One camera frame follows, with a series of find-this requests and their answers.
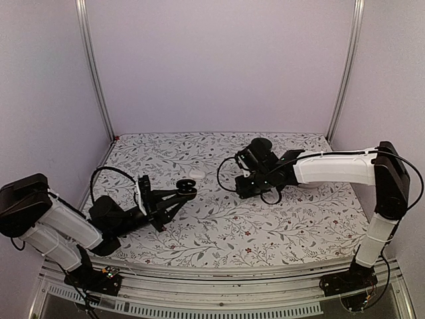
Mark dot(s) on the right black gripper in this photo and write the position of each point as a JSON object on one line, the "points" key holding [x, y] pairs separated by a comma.
{"points": [[242, 191]]}

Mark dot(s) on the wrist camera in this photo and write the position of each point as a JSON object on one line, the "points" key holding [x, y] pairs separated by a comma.
{"points": [[142, 190], [246, 161]]}

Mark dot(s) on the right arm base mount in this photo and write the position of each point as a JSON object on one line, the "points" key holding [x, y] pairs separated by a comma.
{"points": [[355, 278]]}

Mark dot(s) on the beige plate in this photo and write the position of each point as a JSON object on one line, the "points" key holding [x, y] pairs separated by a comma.
{"points": [[310, 185]]}

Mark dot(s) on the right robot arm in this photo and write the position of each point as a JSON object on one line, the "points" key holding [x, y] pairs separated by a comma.
{"points": [[380, 167]]}

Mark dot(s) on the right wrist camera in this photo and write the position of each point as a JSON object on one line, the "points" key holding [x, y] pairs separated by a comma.
{"points": [[246, 161]]}

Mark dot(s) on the black earbud case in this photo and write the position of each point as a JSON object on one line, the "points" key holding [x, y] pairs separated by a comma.
{"points": [[186, 187]]}

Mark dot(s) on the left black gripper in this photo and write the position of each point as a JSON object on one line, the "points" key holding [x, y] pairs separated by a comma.
{"points": [[159, 207]]}

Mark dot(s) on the aluminium frame post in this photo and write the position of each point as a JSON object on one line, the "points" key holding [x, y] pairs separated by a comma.
{"points": [[354, 37], [83, 21]]}

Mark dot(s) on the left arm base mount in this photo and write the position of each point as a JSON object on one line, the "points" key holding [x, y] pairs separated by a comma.
{"points": [[92, 280]]}

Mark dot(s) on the white earbud case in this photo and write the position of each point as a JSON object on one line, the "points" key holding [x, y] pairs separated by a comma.
{"points": [[197, 174]]}

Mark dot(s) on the floral table cloth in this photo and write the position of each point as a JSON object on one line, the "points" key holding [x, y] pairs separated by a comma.
{"points": [[219, 229]]}

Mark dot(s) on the left aluminium frame post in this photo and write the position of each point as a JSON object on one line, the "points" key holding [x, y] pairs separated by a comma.
{"points": [[83, 21]]}

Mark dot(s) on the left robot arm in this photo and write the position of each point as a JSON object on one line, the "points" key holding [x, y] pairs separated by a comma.
{"points": [[31, 212]]}

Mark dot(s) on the aluminium front rail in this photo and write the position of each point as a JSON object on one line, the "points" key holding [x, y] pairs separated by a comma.
{"points": [[286, 291]]}

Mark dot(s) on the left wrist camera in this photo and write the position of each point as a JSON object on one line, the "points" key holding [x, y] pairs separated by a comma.
{"points": [[142, 190]]}

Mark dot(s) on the right aluminium frame post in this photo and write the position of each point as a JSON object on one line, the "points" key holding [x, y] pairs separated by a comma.
{"points": [[354, 37]]}

